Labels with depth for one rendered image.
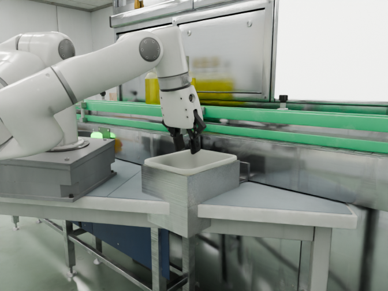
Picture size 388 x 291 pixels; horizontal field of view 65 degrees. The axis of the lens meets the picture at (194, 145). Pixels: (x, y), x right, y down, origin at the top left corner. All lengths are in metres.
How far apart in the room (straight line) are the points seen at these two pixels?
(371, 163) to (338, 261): 0.45
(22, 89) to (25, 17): 6.60
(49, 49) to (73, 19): 6.76
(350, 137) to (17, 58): 0.82
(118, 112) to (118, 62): 0.64
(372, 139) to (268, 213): 0.30
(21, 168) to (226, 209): 0.53
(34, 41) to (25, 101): 0.33
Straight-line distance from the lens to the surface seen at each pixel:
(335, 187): 0.85
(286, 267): 1.26
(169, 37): 0.71
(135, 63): 0.62
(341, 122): 0.83
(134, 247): 1.35
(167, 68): 0.71
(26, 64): 0.85
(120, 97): 1.74
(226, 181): 0.85
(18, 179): 0.91
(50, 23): 7.41
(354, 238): 1.11
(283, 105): 0.98
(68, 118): 0.93
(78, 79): 0.64
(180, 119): 0.74
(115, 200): 0.83
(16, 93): 0.65
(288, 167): 0.88
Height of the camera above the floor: 1.03
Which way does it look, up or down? 11 degrees down
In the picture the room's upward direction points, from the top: straight up
